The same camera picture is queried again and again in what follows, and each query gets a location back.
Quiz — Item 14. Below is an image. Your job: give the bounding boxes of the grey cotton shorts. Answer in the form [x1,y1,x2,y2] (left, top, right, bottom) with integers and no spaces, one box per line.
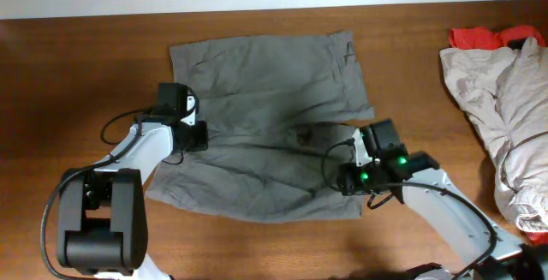
[146,32,374,223]

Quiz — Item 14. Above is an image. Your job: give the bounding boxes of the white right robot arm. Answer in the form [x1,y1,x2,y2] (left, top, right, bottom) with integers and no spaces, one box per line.
[328,120,547,279]

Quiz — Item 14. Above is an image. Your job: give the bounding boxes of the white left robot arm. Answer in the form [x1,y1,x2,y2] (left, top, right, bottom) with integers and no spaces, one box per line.
[40,83,208,279]

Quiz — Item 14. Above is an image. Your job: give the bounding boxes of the beige cloth garment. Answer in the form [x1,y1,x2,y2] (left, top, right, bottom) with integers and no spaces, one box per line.
[439,38,547,233]

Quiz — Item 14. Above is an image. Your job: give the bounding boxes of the red cloth garment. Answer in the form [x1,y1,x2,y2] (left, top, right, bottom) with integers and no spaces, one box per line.
[449,25,547,51]

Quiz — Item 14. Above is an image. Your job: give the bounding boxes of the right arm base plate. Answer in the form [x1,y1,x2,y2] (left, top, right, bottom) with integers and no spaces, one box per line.
[405,263,453,280]

